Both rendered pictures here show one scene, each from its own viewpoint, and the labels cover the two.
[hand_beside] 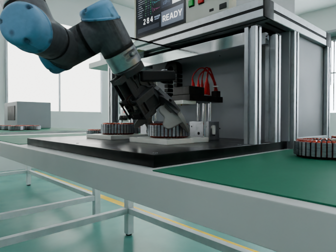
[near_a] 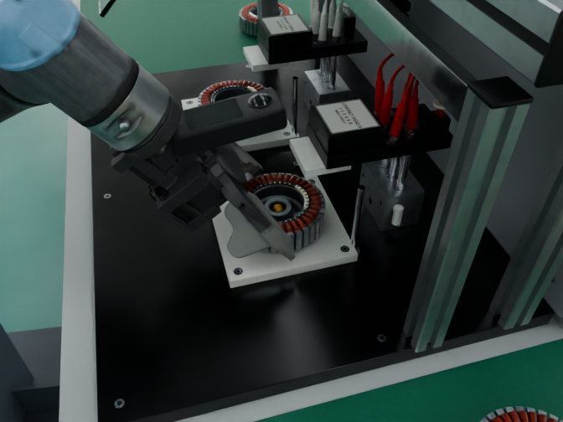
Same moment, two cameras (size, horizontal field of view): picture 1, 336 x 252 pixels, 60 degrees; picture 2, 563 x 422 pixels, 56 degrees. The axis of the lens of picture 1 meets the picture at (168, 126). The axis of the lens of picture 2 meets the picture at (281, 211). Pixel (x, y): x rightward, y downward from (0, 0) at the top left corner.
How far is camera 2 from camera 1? 0.59 m
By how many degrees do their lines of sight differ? 48
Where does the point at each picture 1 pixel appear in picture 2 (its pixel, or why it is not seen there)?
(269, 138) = (502, 309)
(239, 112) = not seen: hidden behind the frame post
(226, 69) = not seen: hidden behind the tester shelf
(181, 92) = (317, 133)
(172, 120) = (250, 240)
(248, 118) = (420, 299)
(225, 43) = (430, 75)
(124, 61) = (110, 139)
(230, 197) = not seen: outside the picture
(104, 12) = (10, 52)
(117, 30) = (64, 85)
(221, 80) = (492, 58)
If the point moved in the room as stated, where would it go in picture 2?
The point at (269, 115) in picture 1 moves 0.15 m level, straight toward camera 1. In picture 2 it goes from (519, 270) to (429, 365)
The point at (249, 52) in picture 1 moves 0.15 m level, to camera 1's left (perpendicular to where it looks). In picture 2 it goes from (462, 165) to (281, 115)
